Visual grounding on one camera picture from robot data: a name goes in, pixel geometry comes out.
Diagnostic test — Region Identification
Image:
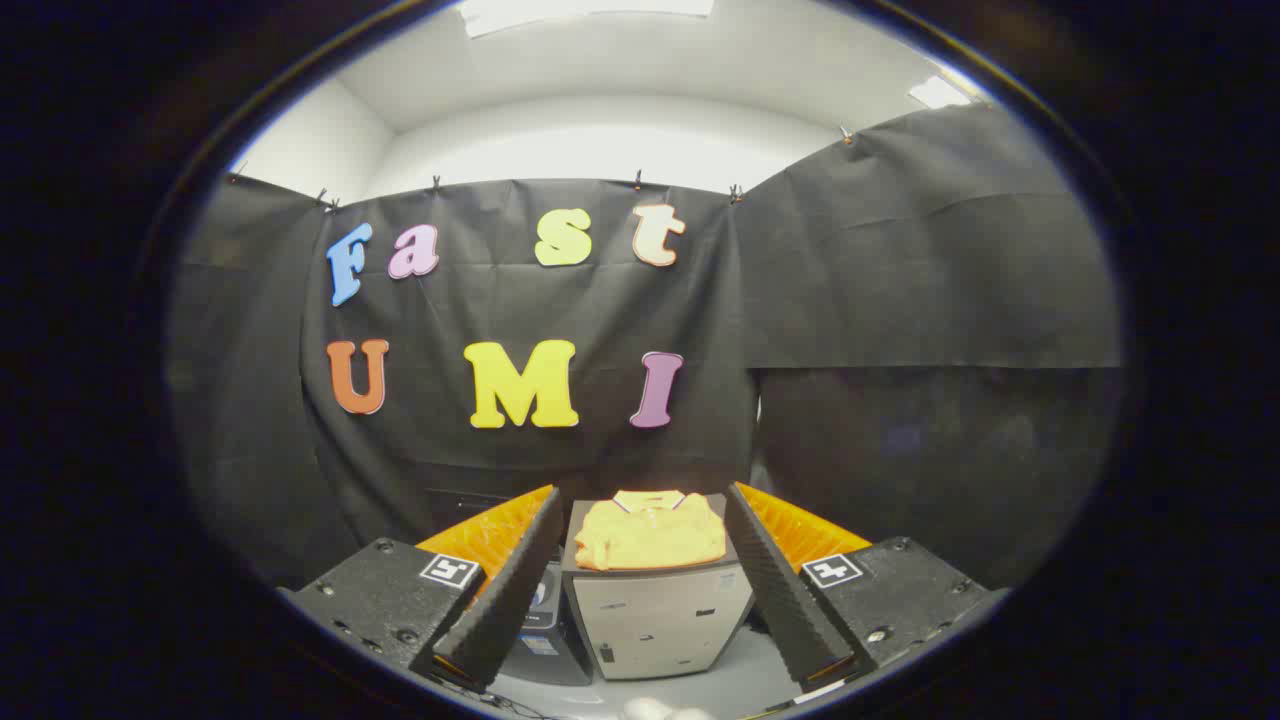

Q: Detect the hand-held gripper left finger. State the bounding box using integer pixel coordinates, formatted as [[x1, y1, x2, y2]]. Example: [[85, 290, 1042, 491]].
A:
[[278, 485, 566, 694]]

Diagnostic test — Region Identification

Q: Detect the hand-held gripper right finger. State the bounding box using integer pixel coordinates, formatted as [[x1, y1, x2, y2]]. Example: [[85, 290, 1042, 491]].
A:
[[724, 481, 1009, 693]]

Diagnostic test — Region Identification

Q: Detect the grey washing machine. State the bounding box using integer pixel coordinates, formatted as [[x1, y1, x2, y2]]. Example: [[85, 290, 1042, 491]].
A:
[[500, 562, 594, 688]]

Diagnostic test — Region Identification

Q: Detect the orange polo shirt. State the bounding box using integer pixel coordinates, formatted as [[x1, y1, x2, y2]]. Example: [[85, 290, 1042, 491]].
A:
[[573, 489, 728, 573]]

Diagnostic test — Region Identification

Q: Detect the grey cabinet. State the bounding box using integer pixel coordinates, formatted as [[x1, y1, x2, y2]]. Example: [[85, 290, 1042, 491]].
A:
[[560, 492, 756, 683]]

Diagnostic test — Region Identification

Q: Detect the black backdrop cloth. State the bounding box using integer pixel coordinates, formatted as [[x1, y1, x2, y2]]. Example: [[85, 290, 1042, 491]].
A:
[[168, 100, 1123, 591]]

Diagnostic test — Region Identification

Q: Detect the ceiling light panel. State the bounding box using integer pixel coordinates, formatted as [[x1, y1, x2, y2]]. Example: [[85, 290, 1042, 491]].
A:
[[458, 0, 716, 39], [908, 75, 971, 109]]

